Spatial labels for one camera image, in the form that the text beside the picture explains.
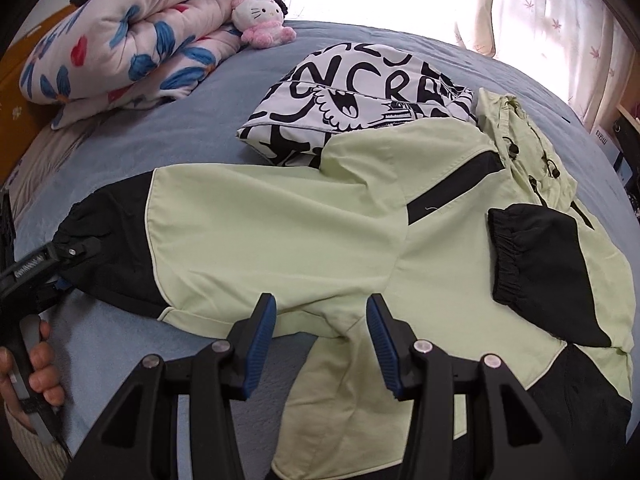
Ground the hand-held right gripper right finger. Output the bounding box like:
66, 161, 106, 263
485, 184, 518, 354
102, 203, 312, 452
366, 294, 583, 480

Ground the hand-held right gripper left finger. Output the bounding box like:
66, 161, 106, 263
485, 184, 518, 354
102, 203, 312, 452
65, 293, 277, 480

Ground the green and black jacket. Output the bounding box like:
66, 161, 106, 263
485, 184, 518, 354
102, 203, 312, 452
56, 87, 637, 480

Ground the person's left forearm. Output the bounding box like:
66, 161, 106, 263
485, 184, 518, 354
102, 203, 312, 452
0, 400, 73, 480

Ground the person's left hand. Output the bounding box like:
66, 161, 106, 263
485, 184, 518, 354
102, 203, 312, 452
0, 321, 67, 433

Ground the blue bed sheet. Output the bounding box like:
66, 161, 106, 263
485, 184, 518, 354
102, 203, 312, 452
0, 20, 640, 480

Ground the orange wooden headboard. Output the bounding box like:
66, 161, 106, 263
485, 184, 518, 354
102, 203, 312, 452
0, 2, 66, 183

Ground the floral quilt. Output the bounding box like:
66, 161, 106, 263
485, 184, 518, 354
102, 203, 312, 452
19, 0, 282, 131

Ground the black and white printed garment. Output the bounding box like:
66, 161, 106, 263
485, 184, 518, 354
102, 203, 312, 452
236, 40, 481, 168

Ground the white cat plush toy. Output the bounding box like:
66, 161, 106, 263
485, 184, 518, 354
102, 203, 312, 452
231, 0, 297, 50

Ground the shelf with boxes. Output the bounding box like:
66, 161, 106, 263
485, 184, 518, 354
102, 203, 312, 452
585, 100, 640, 216

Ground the pale patterned curtain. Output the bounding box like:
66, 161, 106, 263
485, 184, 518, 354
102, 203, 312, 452
452, 0, 637, 128

